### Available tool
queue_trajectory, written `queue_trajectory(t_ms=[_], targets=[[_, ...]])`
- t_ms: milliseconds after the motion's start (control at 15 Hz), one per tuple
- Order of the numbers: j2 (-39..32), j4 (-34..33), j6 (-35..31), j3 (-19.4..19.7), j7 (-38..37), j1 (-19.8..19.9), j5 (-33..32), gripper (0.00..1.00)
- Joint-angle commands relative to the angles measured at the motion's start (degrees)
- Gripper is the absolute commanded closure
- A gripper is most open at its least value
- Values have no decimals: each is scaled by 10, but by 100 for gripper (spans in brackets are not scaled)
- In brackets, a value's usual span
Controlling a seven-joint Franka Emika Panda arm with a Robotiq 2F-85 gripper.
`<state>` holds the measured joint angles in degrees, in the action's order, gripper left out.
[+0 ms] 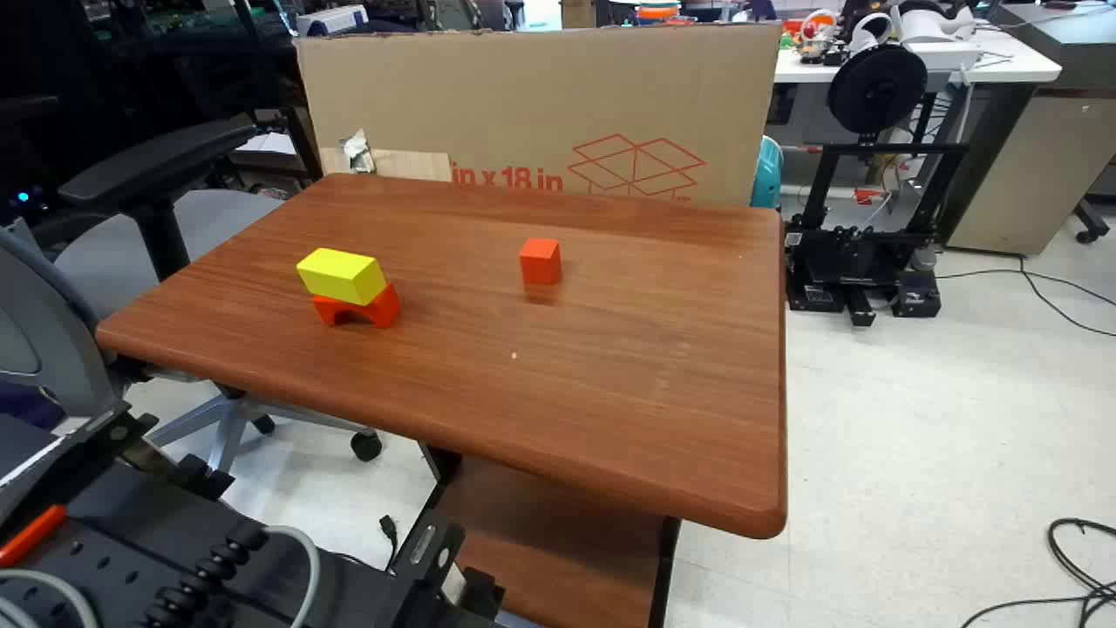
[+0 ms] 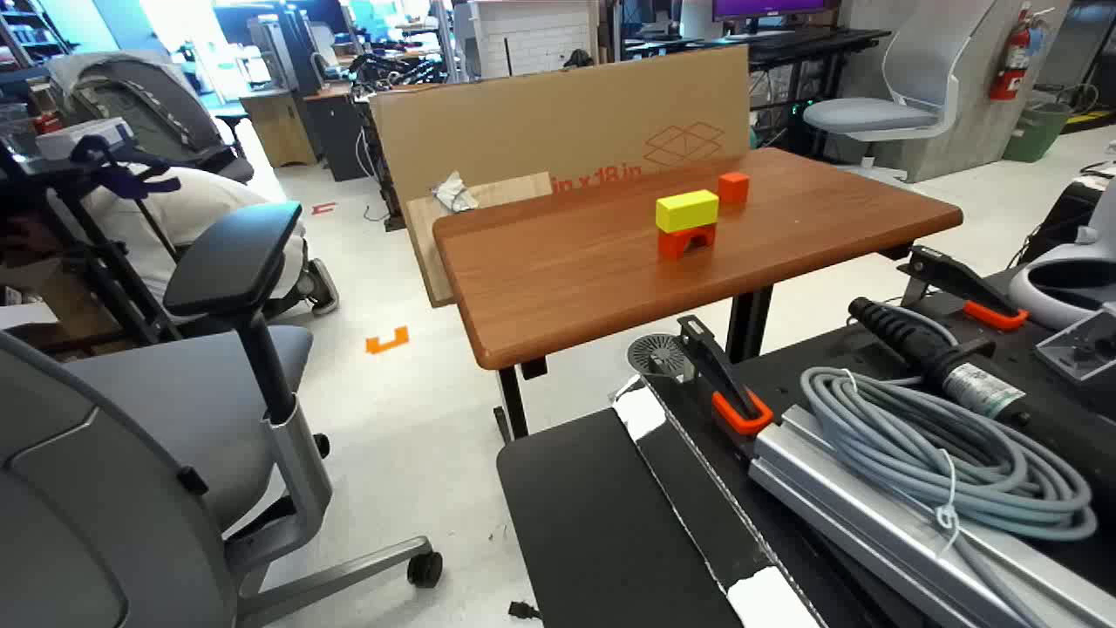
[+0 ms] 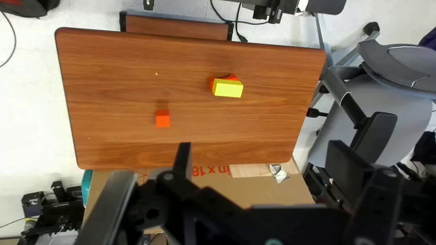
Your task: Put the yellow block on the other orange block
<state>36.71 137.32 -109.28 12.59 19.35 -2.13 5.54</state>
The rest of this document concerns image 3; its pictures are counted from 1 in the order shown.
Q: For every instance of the grey office chair with armrest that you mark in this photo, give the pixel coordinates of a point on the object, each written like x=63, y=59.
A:
x=390, y=86

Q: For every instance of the yellow rectangular block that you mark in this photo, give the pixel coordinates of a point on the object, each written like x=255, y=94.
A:
x=228, y=87

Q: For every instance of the brown cardboard box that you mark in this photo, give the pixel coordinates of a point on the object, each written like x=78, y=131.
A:
x=254, y=185

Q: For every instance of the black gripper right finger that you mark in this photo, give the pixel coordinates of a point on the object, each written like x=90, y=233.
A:
x=376, y=204

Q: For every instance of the small orange cube block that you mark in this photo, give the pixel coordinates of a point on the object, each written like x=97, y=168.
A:
x=163, y=120

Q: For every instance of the black equipment pile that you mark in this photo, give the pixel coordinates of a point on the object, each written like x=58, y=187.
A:
x=49, y=212

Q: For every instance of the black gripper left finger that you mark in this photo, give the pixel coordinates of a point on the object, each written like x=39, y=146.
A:
x=118, y=204

